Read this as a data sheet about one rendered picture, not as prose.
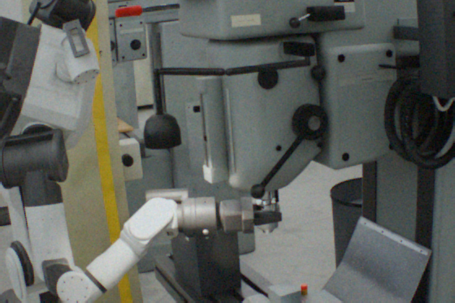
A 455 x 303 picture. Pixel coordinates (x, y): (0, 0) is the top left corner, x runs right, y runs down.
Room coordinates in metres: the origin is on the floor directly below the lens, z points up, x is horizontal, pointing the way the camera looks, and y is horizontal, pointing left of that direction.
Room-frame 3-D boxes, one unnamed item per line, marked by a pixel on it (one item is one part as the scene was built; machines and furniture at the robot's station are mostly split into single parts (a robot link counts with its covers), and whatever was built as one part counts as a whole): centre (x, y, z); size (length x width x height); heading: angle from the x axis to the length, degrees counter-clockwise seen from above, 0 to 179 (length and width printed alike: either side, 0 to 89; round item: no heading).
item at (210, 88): (1.27, 0.02, 1.44); 0.04 x 0.04 x 0.21; 22
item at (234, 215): (1.31, 0.00, 1.24); 0.13 x 0.12 x 0.10; 179
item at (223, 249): (1.63, 0.07, 1.04); 0.22 x 0.12 x 0.20; 22
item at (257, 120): (1.31, -0.09, 1.47); 0.21 x 0.19 x 0.32; 22
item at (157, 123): (1.20, 0.11, 1.47); 0.07 x 0.07 x 0.06
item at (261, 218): (1.28, -0.09, 1.24); 0.06 x 0.02 x 0.03; 89
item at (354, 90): (1.38, -0.27, 1.47); 0.24 x 0.19 x 0.26; 22
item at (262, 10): (1.32, -0.13, 1.68); 0.34 x 0.24 x 0.10; 112
